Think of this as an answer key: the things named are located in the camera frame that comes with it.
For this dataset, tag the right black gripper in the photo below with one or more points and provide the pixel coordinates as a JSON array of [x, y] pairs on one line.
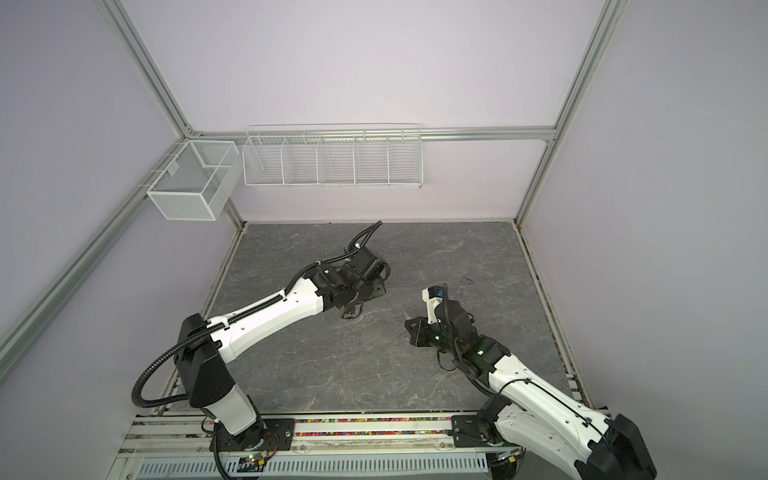
[[419, 333]]

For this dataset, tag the aluminium frame profiles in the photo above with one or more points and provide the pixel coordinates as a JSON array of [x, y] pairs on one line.
[[17, 342]]

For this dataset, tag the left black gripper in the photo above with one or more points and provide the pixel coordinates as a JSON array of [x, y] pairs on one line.
[[379, 289]]

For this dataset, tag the white vented cable duct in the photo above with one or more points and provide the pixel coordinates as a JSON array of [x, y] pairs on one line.
[[320, 466]]

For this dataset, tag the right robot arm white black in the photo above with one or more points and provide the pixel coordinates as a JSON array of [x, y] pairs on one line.
[[524, 409]]

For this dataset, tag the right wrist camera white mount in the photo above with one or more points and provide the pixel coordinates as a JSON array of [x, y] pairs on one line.
[[433, 297]]

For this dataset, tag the white mesh box basket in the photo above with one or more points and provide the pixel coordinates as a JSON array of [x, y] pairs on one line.
[[198, 181]]

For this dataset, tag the long white wire basket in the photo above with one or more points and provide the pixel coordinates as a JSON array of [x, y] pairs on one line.
[[333, 156]]

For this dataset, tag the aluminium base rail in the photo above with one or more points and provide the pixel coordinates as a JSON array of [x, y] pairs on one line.
[[377, 432]]

